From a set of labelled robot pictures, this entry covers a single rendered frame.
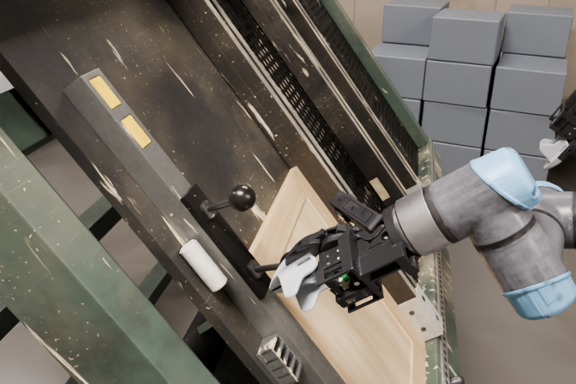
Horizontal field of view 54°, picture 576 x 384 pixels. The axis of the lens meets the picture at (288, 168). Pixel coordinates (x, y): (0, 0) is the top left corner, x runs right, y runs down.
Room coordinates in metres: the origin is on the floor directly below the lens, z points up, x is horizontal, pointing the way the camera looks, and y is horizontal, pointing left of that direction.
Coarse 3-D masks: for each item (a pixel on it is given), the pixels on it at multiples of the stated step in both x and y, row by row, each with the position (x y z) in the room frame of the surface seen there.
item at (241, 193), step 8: (240, 184) 0.70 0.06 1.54; (232, 192) 0.68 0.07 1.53; (240, 192) 0.68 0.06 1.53; (248, 192) 0.68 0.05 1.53; (232, 200) 0.68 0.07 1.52; (240, 200) 0.67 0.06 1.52; (248, 200) 0.68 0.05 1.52; (208, 208) 0.74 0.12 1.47; (216, 208) 0.73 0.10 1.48; (240, 208) 0.67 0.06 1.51; (248, 208) 0.68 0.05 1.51; (208, 216) 0.75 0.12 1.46
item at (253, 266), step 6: (288, 252) 0.68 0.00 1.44; (282, 258) 0.67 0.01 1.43; (252, 264) 0.74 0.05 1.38; (270, 264) 0.71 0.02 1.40; (276, 264) 0.70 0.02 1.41; (252, 270) 0.73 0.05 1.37; (258, 270) 0.73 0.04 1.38; (264, 270) 0.72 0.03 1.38; (270, 270) 0.71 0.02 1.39; (258, 276) 0.73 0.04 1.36
